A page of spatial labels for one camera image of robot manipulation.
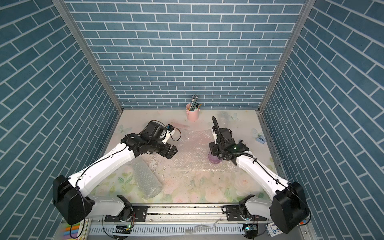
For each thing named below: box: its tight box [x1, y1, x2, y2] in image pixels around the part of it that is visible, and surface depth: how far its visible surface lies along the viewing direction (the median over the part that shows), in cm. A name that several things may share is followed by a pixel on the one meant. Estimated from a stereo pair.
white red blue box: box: [265, 222, 284, 237], surface depth 70 cm
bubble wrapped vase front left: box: [132, 155, 163, 199], surface depth 80 cm
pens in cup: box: [188, 94, 202, 112], surface depth 110 cm
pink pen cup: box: [185, 103, 200, 122], surface depth 113 cm
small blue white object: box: [255, 135, 266, 144], surface depth 104 cm
